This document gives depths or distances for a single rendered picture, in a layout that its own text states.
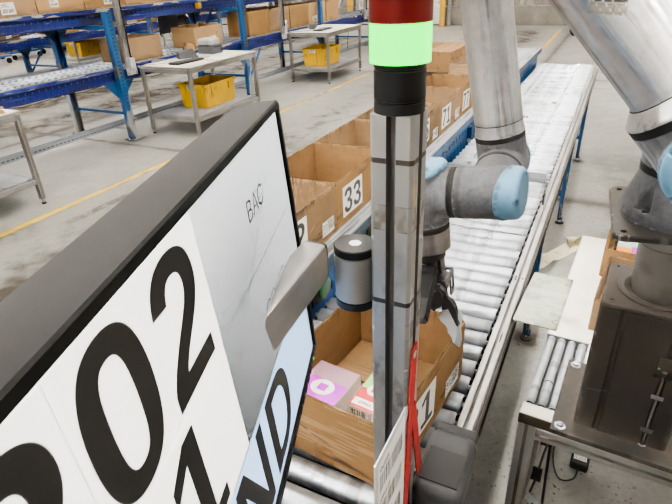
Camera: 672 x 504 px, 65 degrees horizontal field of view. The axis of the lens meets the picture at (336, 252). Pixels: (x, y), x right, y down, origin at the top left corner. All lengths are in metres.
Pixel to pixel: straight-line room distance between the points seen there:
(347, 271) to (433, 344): 0.86
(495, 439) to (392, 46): 1.99
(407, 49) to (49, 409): 0.34
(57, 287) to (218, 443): 0.16
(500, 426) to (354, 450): 1.31
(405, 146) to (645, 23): 0.44
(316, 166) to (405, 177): 1.75
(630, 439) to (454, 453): 0.63
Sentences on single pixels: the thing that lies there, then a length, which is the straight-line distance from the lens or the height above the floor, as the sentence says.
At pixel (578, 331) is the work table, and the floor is 0.75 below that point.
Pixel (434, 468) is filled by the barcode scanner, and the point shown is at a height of 1.09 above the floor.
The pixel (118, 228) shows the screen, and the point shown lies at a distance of 0.29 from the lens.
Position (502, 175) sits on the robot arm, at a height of 1.35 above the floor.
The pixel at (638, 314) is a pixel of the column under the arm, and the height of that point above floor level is 1.07.
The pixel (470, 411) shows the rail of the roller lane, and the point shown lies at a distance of 1.33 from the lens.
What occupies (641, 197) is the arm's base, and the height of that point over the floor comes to 1.28.
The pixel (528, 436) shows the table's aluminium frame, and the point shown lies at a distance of 1.37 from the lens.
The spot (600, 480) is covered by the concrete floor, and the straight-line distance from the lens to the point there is 2.28.
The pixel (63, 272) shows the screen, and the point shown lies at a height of 1.55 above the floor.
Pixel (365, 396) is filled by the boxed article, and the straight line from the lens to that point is 1.26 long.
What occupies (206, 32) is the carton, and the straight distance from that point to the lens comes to 7.95.
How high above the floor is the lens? 1.66
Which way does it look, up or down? 28 degrees down
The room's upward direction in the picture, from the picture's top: 3 degrees counter-clockwise
